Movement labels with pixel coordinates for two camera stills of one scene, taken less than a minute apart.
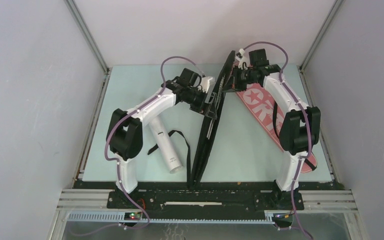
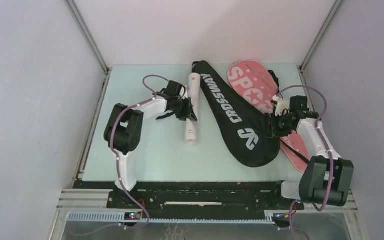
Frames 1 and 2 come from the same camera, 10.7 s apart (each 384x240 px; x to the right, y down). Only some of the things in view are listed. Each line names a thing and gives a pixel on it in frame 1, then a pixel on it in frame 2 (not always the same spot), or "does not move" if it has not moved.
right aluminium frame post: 337,4 does not move
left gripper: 199,108 to 188,113
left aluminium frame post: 97,53 does not move
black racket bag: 207,130 to 240,121
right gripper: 233,82 to 277,132
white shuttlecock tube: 165,145 to 194,94
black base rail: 215,195 does not move
